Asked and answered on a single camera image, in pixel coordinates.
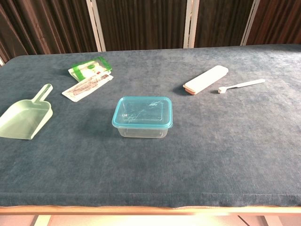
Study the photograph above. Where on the blue container lid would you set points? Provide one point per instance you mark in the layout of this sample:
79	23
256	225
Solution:
141	110

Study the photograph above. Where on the clear plastic food container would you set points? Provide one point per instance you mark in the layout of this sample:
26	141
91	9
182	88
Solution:
141	133

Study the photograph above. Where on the white toothbrush travel case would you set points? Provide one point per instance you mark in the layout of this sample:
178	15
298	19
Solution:
207	78

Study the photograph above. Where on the white fish print packet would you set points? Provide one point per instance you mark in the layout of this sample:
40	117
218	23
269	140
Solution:
85	87

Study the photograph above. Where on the blue velvet table cloth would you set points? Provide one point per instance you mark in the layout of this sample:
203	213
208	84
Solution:
211	153

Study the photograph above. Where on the green white snack packet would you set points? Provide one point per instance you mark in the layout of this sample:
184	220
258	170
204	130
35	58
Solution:
90	67

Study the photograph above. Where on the brown pleated screen panel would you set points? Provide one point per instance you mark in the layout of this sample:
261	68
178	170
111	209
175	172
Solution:
279	21
143	23
223	21
47	26

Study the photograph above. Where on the white toothbrush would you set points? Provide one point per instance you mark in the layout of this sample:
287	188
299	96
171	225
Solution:
244	83

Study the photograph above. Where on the mint green plastic dustpan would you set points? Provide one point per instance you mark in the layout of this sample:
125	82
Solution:
26	117

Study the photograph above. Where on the white screen frame post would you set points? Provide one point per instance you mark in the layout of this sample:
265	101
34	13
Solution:
96	26
250	21
191	23

